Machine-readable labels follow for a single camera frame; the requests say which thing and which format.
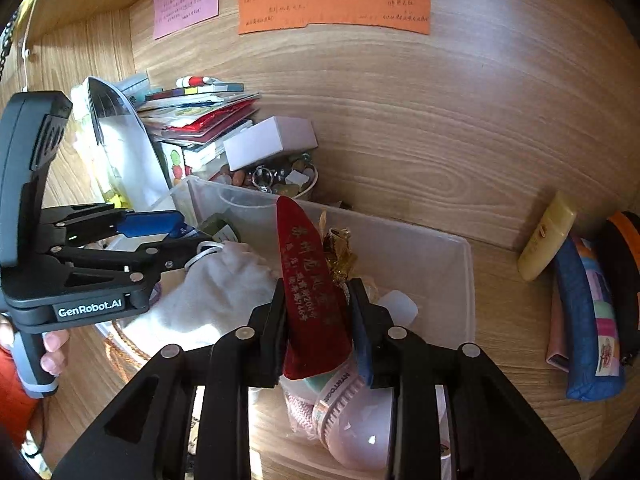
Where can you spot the white small cardboard box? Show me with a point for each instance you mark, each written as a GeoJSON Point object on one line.
{"type": "Point", "coordinates": [274, 136]}

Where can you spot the orange jacket sleeve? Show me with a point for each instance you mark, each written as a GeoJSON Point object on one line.
{"type": "Point", "coordinates": [17, 408]}

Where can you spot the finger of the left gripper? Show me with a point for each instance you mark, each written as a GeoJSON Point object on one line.
{"type": "Point", "coordinates": [168, 254]}
{"type": "Point", "coordinates": [101, 220]}

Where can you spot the white drawstring cloth bag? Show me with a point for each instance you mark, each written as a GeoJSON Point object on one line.
{"type": "Point", "coordinates": [214, 296]}

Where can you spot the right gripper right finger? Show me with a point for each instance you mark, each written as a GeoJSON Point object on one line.
{"type": "Point", "coordinates": [493, 432]}

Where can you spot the red embroidered charm pouch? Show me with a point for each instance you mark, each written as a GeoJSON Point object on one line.
{"type": "Point", "coordinates": [319, 335]}

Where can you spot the pink round portable fan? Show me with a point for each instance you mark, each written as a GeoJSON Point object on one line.
{"type": "Point", "coordinates": [349, 419]}

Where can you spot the blue patchwork pencil pouch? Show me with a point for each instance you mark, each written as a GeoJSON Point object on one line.
{"type": "Point", "coordinates": [583, 339]}

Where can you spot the person's left hand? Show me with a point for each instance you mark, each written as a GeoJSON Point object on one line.
{"type": "Point", "coordinates": [56, 344]}

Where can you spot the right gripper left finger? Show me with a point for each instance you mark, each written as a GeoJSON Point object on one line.
{"type": "Point", "coordinates": [186, 410]}

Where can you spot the black orange round case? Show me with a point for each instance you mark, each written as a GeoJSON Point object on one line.
{"type": "Point", "coordinates": [617, 248]}

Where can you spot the yellow cream tube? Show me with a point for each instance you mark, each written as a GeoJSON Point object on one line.
{"type": "Point", "coordinates": [548, 237]}

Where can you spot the clear plastic storage bin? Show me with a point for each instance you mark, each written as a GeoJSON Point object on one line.
{"type": "Point", "coordinates": [424, 277]}

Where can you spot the stack of books and cards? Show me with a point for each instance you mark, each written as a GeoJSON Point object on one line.
{"type": "Point", "coordinates": [187, 123]}

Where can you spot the orange sticky note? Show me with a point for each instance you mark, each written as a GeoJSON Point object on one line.
{"type": "Point", "coordinates": [266, 15]}

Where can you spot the bowl of small trinkets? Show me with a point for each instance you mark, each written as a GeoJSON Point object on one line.
{"type": "Point", "coordinates": [293, 175]}

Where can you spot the pink sticky note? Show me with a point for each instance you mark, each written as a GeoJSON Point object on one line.
{"type": "Point", "coordinates": [173, 15]}

